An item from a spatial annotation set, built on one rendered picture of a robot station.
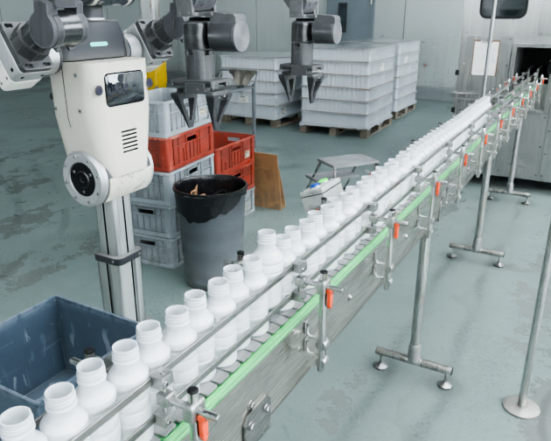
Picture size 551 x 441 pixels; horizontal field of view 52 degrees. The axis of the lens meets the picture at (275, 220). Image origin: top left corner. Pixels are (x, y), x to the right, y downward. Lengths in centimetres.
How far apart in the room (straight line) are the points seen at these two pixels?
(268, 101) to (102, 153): 700
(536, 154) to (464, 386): 337
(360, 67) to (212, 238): 483
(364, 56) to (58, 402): 718
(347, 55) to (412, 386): 566
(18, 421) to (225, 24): 73
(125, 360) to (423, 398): 201
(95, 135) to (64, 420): 92
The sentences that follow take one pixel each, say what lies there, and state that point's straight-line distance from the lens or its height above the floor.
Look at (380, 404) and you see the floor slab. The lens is 264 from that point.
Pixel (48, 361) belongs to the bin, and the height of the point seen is 78.
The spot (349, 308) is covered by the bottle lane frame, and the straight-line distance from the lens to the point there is 155.
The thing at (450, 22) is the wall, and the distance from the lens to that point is 1147.
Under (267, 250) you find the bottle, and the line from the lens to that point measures 114.
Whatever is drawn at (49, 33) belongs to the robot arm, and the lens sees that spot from 135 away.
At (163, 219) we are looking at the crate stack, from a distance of 374.
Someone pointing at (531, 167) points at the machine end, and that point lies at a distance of 585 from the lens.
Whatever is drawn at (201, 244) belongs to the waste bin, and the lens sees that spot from 337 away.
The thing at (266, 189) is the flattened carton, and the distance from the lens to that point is 488.
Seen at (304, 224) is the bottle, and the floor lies 116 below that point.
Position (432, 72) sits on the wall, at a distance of 1158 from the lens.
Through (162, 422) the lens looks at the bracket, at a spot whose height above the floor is 104.
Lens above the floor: 162
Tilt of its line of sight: 20 degrees down
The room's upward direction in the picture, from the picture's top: straight up
